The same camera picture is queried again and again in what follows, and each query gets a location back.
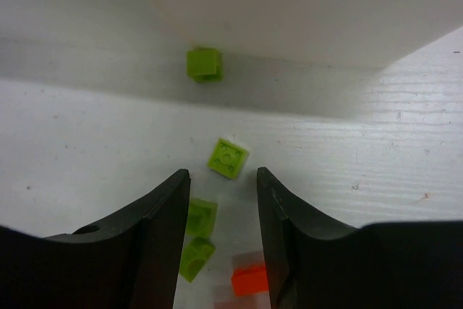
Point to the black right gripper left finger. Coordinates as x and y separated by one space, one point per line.
128 259

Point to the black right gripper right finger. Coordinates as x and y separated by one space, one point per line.
315 261

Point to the green notched lego piece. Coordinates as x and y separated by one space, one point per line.
194 256

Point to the green curved lego piece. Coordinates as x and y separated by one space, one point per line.
201 218

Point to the orange lego brick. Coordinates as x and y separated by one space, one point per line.
249 281

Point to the green lego plate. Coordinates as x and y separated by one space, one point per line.
227 159

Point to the white divided container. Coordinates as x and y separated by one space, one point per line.
288 56

